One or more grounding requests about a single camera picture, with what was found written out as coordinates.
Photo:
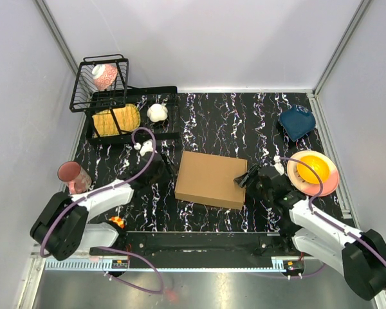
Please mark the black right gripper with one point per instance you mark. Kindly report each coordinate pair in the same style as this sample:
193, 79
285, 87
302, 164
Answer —
252, 173

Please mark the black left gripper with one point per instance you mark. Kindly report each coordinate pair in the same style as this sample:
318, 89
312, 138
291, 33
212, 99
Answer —
169, 171

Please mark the brown cardboard box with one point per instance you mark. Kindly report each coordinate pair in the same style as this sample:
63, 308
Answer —
208, 179

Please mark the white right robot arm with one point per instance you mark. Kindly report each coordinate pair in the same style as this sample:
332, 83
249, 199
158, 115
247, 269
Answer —
360, 257

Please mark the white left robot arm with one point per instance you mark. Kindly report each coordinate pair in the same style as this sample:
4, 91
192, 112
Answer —
63, 226

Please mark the yellow woven plate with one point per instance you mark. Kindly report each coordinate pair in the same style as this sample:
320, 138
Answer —
116, 121

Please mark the orange striped toy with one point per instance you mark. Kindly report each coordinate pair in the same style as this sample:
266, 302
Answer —
118, 221

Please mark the orange bowl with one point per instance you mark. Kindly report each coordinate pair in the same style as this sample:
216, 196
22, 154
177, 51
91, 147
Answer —
312, 169

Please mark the pink mug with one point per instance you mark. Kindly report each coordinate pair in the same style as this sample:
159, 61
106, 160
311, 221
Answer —
75, 177

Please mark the dark blue bowl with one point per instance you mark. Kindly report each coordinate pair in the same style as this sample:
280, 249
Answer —
297, 122

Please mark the pink plate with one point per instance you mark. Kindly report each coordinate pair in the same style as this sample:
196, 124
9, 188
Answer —
330, 184

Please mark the pink patterned bowl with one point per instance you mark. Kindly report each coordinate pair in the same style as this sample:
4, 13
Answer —
104, 75

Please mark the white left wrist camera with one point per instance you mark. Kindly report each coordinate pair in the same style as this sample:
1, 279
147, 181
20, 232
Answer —
146, 149

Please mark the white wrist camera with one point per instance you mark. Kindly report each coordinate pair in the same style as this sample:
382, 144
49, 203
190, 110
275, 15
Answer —
146, 149
278, 165

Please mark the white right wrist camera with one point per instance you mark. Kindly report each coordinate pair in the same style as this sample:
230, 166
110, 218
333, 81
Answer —
278, 165

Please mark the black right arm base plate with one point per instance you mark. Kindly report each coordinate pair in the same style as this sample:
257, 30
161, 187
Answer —
273, 244

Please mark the black wire dish rack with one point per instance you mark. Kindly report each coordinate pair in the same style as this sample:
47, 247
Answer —
87, 99

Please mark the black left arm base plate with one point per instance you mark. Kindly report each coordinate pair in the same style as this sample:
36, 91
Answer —
192, 245

